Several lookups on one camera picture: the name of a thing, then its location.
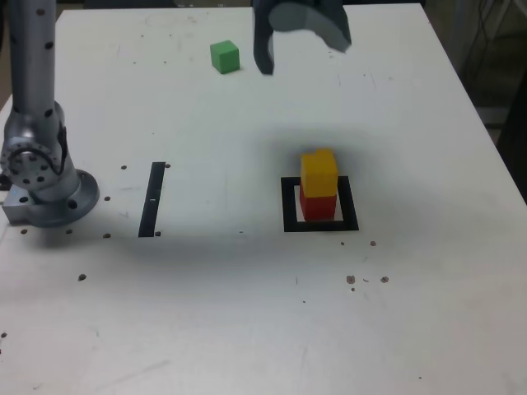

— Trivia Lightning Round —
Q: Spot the green cube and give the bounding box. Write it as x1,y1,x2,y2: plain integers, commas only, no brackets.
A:
209,39,240,75

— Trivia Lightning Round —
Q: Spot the yellow cube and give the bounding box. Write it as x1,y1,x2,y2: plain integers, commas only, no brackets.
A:
300,147,339,198

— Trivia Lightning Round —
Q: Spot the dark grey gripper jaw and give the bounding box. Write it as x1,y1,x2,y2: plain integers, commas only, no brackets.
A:
251,0,282,77

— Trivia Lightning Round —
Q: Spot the red cube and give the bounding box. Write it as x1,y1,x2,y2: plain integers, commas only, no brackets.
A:
299,184,338,222

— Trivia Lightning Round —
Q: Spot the black tape strip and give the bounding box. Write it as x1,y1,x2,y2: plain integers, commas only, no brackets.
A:
138,161,166,239

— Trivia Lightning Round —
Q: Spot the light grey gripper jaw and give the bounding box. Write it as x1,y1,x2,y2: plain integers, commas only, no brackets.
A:
268,0,353,54

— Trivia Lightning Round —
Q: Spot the black tape square outline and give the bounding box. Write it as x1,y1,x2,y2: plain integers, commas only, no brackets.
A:
280,175,360,234

